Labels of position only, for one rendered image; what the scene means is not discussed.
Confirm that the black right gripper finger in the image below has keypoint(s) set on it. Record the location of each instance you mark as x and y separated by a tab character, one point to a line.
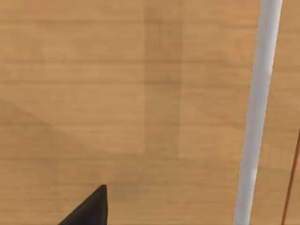
93	208

